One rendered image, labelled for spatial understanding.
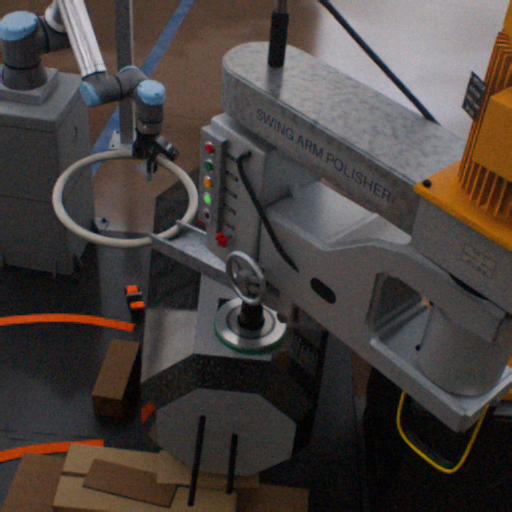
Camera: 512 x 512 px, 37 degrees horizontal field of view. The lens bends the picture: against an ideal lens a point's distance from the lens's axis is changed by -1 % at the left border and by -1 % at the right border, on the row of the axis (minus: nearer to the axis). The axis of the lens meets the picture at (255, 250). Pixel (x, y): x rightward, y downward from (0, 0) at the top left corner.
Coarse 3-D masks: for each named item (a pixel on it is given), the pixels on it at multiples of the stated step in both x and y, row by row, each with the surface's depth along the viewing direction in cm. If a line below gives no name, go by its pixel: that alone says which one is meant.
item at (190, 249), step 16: (176, 224) 253; (160, 240) 242; (176, 240) 250; (192, 240) 249; (176, 256) 238; (192, 256) 230; (208, 256) 238; (208, 272) 227; (224, 272) 220; (256, 288) 211; (272, 304) 208
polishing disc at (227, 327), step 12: (240, 300) 238; (228, 312) 234; (264, 312) 235; (216, 324) 230; (228, 324) 230; (264, 324) 231; (276, 324) 231; (228, 336) 226; (240, 336) 227; (252, 336) 227; (264, 336) 227; (276, 336) 228; (240, 348) 225; (252, 348) 224; (264, 348) 225
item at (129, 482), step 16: (96, 464) 258; (112, 464) 258; (160, 464) 259; (176, 464) 260; (96, 480) 253; (112, 480) 253; (128, 480) 254; (144, 480) 254; (160, 480) 255; (176, 480) 255; (208, 480) 256; (224, 480) 256; (240, 480) 257; (256, 480) 257; (128, 496) 250; (144, 496) 250; (160, 496) 250
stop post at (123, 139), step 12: (120, 0) 392; (120, 12) 396; (132, 12) 403; (120, 24) 400; (132, 24) 406; (120, 36) 405; (132, 36) 410; (120, 48) 409; (132, 48) 414; (120, 60) 414; (132, 60) 418; (120, 108) 433; (132, 108) 433; (120, 120) 438; (132, 120) 438; (120, 132) 443; (132, 132) 443; (120, 144) 448; (132, 144) 448
